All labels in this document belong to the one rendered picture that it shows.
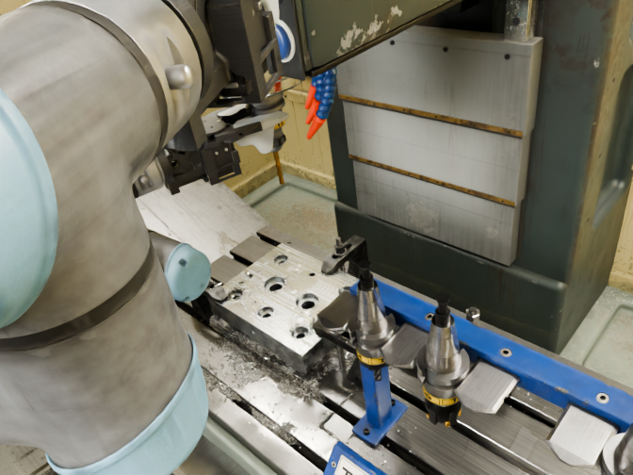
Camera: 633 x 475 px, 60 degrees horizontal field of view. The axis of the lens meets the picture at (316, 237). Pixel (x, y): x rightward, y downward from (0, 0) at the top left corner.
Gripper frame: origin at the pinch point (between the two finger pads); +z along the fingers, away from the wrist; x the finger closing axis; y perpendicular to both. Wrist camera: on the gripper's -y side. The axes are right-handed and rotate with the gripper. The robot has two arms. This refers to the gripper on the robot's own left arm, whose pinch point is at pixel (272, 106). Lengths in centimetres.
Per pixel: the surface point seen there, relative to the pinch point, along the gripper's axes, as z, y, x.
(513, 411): 19, 53, 36
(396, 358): -5.3, 21.0, 37.9
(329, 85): 0.8, -8.1, 18.8
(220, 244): 1, 70, -74
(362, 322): -6.5, 18.3, 32.4
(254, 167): 33, 71, -118
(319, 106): -0.3, -5.3, 17.4
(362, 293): -5.8, 13.7, 32.3
